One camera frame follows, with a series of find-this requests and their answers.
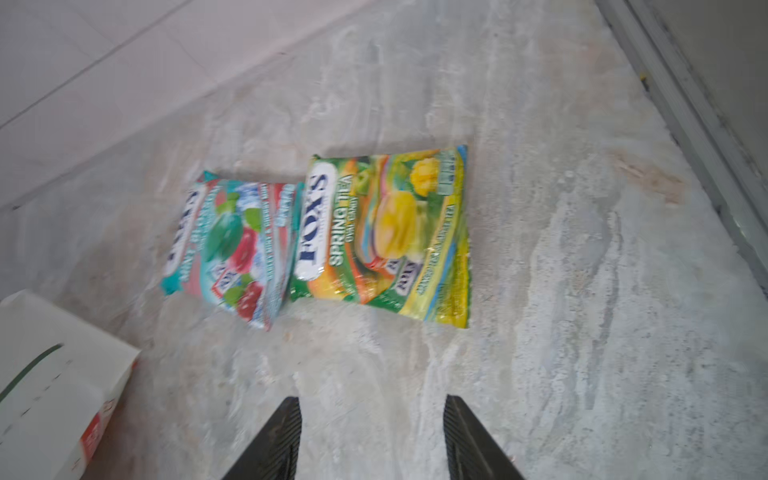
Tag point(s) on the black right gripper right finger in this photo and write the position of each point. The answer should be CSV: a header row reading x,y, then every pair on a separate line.
x,y
472,453

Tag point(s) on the white floral paper bag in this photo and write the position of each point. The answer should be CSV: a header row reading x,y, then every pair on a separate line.
x,y
61,380

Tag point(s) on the yellow-green spring tea candy packet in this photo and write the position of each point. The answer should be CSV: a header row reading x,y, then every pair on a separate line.
x,y
387,231

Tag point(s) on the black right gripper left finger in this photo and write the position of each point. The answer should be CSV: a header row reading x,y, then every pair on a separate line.
x,y
273,453

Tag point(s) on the teal mint blossom candy packet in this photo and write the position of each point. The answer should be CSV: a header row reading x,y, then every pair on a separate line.
x,y
234,246

